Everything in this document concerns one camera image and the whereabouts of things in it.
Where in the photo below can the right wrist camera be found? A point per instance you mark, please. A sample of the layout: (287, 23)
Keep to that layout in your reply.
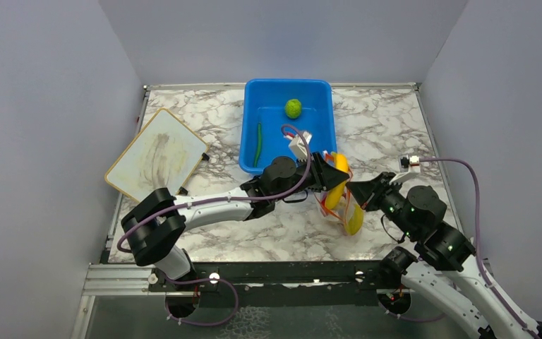
(410, 168)

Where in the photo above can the clear zip bag orange zipper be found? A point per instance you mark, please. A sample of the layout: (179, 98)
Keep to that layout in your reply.
(333, 204)

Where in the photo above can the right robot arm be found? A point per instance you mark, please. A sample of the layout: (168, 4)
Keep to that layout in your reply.
(444, 268)

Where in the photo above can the blue plastic bin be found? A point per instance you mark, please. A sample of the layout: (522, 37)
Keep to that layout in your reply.
(264, 101)

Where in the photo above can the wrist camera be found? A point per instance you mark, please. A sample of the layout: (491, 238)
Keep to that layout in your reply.
(410, 168)
(296, 144)

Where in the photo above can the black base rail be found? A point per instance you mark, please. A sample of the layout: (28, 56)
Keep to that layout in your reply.
(278, 284)

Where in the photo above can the white board with wooden frame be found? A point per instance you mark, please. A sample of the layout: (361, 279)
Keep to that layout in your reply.
(164, 154)

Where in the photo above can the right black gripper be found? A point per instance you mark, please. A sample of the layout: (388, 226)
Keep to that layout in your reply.
(365, 193)

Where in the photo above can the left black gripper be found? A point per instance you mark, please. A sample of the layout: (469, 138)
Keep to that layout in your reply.
(324, 176)

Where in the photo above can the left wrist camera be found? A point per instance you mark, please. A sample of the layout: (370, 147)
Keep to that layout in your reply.
(296, 144)

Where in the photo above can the yellow green starfruit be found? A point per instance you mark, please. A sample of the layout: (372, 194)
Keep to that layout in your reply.
(353, 219)

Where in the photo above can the green lime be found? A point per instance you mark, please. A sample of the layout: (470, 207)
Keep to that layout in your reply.
(293, 108)

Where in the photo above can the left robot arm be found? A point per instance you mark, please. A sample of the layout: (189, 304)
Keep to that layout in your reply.
(153, 227)

